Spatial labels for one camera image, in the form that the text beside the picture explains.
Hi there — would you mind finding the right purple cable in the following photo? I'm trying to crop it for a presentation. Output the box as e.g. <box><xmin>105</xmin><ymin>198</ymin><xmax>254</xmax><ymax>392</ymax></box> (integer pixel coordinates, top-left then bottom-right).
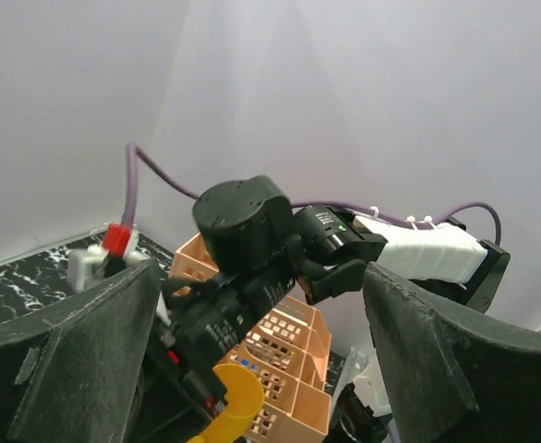
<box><xmin>121</xmin><ymin>141</ymin><xmax>503</xmax><ymax>245</ymax></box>

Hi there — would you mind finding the pink plastic file organizer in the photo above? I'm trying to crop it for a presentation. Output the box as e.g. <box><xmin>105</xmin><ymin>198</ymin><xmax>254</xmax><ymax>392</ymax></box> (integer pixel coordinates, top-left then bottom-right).
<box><xmin>169</xmin><ymin>235</ymin><xmax>331</xmax><ymax>442</ymax></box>

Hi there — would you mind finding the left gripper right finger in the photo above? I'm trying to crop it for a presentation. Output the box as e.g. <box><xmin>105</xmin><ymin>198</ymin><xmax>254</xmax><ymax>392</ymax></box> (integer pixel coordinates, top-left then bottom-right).
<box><xmin>363</xmin><ymin>263</ymin><xmax>541</xmax><ymax>442</ymax></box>

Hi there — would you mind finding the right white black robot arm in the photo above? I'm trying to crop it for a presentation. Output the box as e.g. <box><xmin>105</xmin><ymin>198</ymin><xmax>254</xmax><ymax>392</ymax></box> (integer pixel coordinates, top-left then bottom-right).
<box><xmin>149</xmin><ymin>175</ymin><xmax>511</xmax><ymax>442</ymax></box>

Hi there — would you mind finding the orange wine glass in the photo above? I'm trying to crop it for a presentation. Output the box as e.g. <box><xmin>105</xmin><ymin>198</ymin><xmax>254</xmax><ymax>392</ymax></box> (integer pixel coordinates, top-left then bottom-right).
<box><xmin>188</xmin><ymin>363</ymin><xmax>264</xmax><ymax>443</ymax></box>

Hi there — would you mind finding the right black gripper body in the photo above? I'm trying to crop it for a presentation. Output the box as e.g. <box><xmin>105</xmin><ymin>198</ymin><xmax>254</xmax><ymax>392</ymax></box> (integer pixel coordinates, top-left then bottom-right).
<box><xmin>148</xmin><ymin>276</ymin><xmax>295</xmax><ymax>415</ymax></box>

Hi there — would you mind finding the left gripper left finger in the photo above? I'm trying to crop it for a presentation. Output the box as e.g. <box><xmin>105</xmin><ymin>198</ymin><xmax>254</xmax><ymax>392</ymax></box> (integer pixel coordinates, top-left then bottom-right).
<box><xmin>0</xmin><ymin>259</ymin><xmax>160</xmax><ymax>442</ymax></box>

